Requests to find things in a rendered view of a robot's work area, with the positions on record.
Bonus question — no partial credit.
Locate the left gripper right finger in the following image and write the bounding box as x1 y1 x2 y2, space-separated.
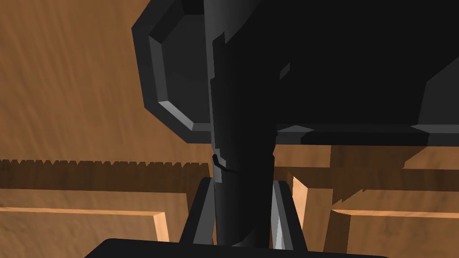
270 180 309 251

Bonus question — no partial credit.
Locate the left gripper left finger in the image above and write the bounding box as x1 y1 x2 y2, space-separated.
179 176 217 246

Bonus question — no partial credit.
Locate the black pan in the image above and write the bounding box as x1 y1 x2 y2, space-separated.
131 0 459 249

